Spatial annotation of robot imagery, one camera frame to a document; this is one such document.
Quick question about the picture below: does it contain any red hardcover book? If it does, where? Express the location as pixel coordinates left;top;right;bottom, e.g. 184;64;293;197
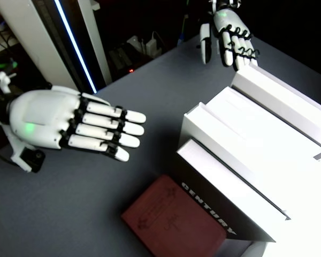
120;175;227;257

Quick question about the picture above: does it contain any white pillar with blue light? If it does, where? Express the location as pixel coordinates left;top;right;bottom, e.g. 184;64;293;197
0;0;113;94

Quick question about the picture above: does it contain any white power adapter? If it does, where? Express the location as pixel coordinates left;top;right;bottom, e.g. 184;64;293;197
127;31;164;57

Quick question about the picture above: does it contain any black device with red light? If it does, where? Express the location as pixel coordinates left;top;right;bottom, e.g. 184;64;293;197
108;47;136;75

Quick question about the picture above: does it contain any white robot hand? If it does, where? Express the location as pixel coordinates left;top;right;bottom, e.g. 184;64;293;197
9;85;147;163
199;9;260;72

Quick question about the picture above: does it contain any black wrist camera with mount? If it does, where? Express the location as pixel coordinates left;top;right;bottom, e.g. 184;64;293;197
5;125;47;173

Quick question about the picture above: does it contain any grey table cloth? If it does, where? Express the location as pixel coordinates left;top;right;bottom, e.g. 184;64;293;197
0;34;321;257

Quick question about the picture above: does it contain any large white book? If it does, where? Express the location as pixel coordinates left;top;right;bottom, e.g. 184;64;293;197
178;86;321;257

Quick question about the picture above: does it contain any white book with grey corner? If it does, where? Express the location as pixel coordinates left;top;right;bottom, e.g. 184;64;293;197
231;63;321;161

